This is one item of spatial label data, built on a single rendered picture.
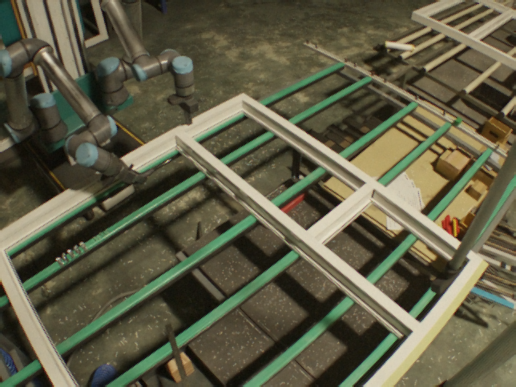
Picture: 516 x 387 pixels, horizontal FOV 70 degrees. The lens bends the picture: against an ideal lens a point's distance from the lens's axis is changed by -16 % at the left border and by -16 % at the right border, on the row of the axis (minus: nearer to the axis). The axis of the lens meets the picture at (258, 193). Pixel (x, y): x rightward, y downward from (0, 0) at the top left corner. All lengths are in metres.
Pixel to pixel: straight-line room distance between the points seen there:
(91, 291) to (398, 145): 2.06
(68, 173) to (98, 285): 0.80
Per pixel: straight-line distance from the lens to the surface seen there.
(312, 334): 1.49
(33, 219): 1.92
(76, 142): 1.76
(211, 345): 1.77
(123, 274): 2.73
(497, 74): 3.83
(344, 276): 1.54
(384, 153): 2.47
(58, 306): 2.76
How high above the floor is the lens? 2.22
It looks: 47 degrees down
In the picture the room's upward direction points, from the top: straight up
